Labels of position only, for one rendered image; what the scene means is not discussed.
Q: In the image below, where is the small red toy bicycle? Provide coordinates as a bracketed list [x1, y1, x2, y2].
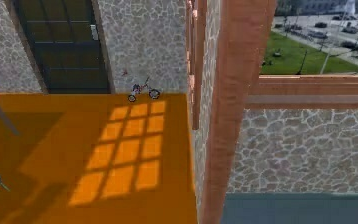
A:
[121, 69, 161, 103]

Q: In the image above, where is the narrow wooden framed window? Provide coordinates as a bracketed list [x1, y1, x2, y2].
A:
[185, 0, 208, 131]

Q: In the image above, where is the dark green room door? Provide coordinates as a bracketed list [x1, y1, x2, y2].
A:
[13, 0, 111, 95]

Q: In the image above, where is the brown wooden framed window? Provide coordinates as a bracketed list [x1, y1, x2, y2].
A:
[200, 0, 358, 224]

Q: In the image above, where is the silver door handle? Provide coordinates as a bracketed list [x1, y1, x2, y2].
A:
[90, 24, 99, 42]

